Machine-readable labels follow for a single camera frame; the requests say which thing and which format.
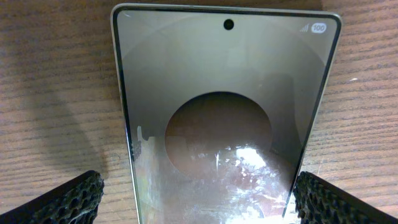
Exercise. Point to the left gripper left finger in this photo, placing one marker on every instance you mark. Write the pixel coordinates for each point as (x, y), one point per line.
(75, 202)

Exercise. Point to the Galaxy S25 Ultra smartphone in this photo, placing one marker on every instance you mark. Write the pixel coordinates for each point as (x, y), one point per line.
(219, 103)

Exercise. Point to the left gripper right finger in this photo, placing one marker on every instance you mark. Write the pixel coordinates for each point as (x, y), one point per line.
(318, 201)

